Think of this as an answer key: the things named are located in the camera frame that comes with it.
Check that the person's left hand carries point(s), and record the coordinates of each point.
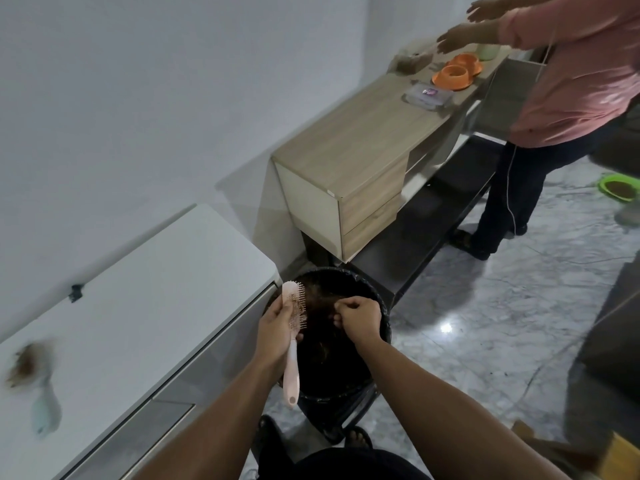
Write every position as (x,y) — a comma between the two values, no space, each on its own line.
(272,334)

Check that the person's right hand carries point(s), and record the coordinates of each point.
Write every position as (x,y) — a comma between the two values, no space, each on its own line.
(362,317)

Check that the person's left thumb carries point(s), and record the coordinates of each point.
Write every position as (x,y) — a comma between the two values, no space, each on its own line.
(286,309)

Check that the person's right thumb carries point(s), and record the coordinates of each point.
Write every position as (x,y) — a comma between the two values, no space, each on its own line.
(344,305)

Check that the brown hair clump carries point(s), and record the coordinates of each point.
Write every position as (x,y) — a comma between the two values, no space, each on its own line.
(320,302)

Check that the pink hairbrush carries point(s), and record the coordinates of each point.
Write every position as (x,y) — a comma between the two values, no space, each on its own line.
(292,374)

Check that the person's left forearm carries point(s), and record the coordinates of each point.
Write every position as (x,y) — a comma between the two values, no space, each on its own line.
(225,419)

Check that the person's right forearm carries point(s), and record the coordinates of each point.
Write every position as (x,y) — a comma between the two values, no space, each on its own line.
(440,419)

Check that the black trash bin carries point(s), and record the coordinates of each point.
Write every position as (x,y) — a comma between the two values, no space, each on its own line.
(330,364)

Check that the black low bench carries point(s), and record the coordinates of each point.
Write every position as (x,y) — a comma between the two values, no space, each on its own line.
(425,219)

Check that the person's sandal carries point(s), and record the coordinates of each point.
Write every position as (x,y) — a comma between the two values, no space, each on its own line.
(358,437)

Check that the white cabinet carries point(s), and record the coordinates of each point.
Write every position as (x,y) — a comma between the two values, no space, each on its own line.
(130,324)

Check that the person's dark trousers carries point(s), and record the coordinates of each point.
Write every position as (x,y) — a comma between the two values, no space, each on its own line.
(340,464)

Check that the light wooden drawer cabinet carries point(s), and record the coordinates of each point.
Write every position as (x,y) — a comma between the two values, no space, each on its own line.
(360,139)

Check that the small black clip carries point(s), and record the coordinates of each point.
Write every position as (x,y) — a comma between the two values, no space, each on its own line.
(75,292)

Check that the clear plastic box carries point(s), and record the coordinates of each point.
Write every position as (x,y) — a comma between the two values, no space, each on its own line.
(427,96)

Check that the brown furry object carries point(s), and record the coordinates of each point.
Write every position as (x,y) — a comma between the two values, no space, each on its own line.
(411,62)

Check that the orange double pet bowl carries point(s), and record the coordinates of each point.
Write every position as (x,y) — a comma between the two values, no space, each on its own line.
(456,72)

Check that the light blue hairbrush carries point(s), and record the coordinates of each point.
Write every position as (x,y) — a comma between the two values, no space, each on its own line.
(42,404)

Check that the dark grey furniture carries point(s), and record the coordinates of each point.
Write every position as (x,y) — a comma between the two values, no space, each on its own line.
(607,354)

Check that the white cup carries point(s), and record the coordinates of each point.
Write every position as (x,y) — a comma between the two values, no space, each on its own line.
(487,51)

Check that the green pet bowl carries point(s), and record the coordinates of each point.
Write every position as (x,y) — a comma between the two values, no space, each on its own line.
(620,187)

